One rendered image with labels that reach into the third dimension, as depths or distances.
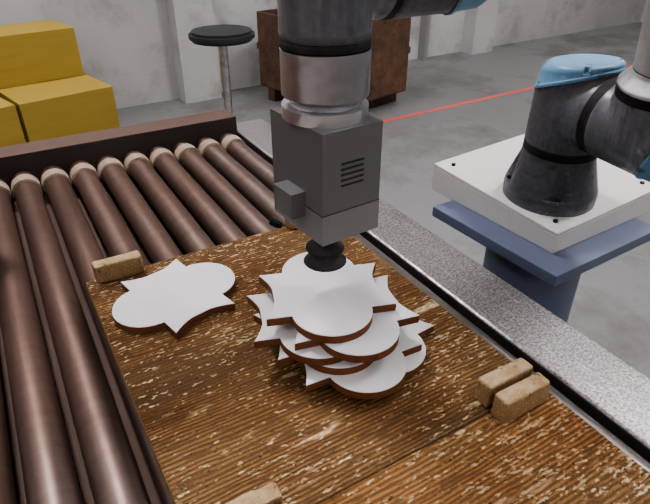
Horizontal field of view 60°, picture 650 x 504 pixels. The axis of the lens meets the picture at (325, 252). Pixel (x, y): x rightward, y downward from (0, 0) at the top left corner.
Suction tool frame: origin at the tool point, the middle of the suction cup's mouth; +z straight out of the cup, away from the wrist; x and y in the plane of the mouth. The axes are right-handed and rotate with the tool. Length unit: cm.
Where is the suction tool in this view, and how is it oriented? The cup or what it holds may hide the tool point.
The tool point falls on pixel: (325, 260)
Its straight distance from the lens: 56.6
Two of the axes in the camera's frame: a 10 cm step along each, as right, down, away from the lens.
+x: 8.2, -3.0, 4.8
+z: 0.0, 8.5, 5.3
